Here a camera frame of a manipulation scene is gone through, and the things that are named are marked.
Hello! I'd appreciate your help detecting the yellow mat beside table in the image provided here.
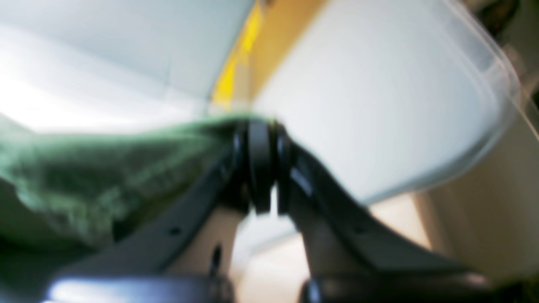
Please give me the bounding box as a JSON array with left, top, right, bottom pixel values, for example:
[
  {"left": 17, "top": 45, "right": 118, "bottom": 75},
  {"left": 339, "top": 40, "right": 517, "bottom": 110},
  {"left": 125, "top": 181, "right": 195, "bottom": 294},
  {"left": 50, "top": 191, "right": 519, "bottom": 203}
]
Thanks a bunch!
[{"left": 211, "top": 0, "right": 266, "bottom": 111}]

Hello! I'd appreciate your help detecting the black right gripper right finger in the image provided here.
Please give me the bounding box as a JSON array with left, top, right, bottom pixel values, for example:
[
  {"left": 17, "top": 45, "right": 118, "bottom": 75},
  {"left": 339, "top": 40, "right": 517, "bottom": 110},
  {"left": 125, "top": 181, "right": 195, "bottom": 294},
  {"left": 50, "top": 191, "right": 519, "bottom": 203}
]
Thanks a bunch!
[{"left": 274, "top": 123, "right": 497, "bottom": 303}]

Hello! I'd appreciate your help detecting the olive green t-shirt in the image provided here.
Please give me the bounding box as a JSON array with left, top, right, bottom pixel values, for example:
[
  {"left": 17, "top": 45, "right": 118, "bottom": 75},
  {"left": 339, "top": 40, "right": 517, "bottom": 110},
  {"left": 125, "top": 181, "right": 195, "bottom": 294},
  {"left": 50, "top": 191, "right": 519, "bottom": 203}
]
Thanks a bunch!
[{"left": 1, "top": 114, "right": 252, "bottom": 250}]

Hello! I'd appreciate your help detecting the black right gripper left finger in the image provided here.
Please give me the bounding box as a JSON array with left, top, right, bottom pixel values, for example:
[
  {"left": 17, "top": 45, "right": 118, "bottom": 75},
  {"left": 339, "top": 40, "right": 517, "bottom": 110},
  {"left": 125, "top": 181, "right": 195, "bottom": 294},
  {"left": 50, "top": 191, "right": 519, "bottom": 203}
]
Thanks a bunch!
[{"left": 45, "top": 120, "right": 272, "bottom": 303}]

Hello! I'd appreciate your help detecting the white panel at table corner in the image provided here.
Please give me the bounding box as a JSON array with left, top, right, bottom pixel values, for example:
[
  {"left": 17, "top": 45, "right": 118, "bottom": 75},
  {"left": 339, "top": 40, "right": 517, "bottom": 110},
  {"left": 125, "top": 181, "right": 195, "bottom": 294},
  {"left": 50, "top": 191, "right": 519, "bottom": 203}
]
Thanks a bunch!
[{"left": 253, "top": 0, "right": 520, "bottom": 205}]

